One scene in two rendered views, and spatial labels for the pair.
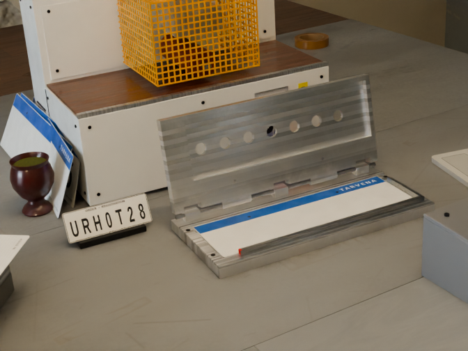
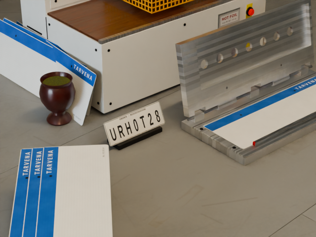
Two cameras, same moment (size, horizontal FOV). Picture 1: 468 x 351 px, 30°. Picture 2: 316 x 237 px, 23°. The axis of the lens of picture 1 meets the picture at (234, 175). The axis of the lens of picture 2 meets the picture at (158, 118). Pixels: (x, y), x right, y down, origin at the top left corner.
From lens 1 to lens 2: 0.62 m
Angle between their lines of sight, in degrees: 15
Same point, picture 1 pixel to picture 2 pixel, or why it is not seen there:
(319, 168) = (279, 73)
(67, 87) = (68, 15)
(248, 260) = (262, 150)
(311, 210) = (284, 106)
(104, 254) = (141, 153)
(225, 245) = (237, 139)
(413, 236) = not seen: outside the picture
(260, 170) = (242, 78)
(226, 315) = (267, 193)
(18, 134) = (7, 54)
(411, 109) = not seen: hidden behind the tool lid
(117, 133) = (126, 53)
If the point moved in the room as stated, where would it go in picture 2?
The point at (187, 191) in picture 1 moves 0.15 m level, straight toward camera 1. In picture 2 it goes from (197, 98) to (222, 130)
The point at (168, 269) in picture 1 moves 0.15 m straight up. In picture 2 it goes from (200, 161) to (202, 101)
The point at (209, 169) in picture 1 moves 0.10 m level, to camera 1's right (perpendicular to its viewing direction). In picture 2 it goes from (209, 80) to (249, 75)
